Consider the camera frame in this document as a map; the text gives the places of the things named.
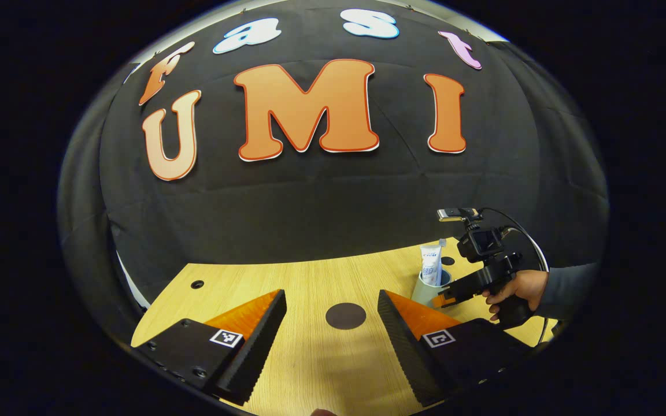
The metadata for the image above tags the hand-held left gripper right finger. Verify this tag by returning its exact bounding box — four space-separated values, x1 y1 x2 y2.
378 289 533 407

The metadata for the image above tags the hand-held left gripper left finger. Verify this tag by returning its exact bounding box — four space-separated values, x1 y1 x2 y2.
134 289 287 406

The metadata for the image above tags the pale blue cup wooden handle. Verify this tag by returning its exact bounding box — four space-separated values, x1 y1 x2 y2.
411 269 452 308

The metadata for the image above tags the white toothpaste tube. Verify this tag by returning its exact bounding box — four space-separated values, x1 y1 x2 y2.
420 244 443 287

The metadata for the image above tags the dark round coaster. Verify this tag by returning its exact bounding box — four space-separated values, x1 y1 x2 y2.
325 303 367 330

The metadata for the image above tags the wooden desktop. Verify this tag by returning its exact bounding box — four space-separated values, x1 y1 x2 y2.
131 236 559 416

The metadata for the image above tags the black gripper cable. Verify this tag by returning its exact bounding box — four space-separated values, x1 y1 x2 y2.
480 207 551 347

